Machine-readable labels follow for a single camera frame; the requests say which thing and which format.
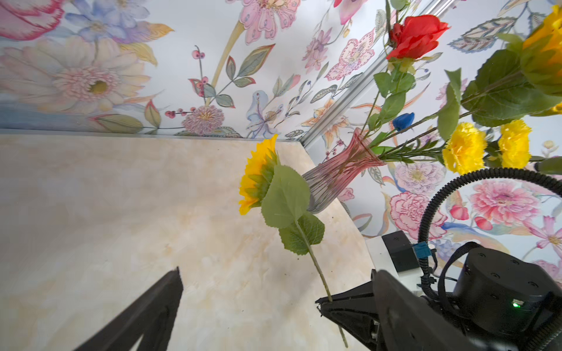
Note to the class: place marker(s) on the right sunflower in pink vase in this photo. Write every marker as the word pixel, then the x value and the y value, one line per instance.
pixel 524 79

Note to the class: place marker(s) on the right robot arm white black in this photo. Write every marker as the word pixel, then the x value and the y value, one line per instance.
pixel 499 302

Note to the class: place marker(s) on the small sunflower with leaves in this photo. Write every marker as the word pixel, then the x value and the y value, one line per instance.
pixel 283 197

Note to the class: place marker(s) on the right yellow carnation pink vase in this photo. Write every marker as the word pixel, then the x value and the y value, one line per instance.
pixel 514 144

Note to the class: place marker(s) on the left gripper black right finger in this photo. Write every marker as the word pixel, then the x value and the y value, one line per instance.
pixel 407 321

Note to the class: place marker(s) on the yellow carnation pink vase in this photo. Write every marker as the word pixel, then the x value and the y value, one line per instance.
pixel 465 150
pixel 514 144

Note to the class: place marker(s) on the pink ribbed glass vase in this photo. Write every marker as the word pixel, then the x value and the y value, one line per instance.
pixel 328 180

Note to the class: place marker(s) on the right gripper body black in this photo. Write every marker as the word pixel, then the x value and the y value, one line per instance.
pixel 355 311

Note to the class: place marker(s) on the blue rose large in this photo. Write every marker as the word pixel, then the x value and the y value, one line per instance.
pixel 403 121

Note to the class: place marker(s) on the red rose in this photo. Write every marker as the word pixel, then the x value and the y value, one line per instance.
pixel 418 35

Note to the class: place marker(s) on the left yellow carnation pink vase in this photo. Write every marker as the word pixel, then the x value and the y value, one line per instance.
pixel 465 150

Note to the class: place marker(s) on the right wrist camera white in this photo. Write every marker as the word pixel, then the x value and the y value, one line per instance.
pixel 395 254

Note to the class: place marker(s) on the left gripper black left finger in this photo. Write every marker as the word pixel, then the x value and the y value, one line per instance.
pixel 147 323

